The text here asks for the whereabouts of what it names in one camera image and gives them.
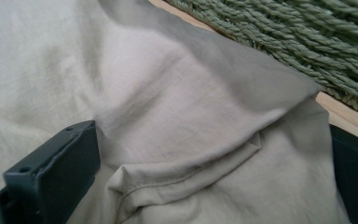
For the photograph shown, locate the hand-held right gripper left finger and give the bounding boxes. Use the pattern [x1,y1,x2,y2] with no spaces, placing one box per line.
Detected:
[3,119,103,224]

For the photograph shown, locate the green woven basket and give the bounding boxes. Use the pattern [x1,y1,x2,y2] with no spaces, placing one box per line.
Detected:
[164,0,358,123]

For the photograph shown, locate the beige shorts with black drawstring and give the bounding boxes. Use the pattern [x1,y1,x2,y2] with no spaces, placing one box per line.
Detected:
[0,0,352,224]

